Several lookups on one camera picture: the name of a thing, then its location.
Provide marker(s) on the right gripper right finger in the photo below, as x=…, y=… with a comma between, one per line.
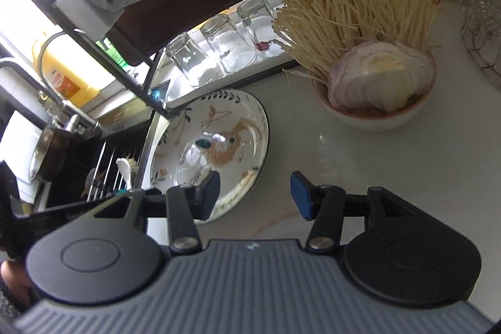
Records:
x=324, y=206

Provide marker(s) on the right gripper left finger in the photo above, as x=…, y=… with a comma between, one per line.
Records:
x=185, y=204

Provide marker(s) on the tall steel kitchen faucet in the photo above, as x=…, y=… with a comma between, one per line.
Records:
x=65, y=105

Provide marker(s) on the person's left hand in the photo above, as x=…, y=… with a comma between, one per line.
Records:
x=17, y=281

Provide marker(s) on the white ladle spoon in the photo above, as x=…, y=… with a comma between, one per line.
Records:
x=128, y=169

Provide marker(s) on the clear drinking glass left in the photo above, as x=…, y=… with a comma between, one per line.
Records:
x=198, y=68

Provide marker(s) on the clear drinking glass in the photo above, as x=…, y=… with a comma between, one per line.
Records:
x=227, y=43
x=257, y=17
x=198, y=68

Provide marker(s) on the bowl with sliced onion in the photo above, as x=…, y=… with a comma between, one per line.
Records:
x=378, y=86

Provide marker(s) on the stainless steel pot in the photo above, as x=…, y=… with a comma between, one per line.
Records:
x=49, y=154

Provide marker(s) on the clear drinking glass middle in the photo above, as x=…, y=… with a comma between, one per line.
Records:
x=227, y=43

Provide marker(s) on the orange detergent bottle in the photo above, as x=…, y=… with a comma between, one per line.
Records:
x=92, y=77

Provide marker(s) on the clear drinking glass right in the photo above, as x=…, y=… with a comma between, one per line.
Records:
x=257, y=17

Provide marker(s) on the small steel curved faucet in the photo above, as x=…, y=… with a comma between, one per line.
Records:
x=57, y=70

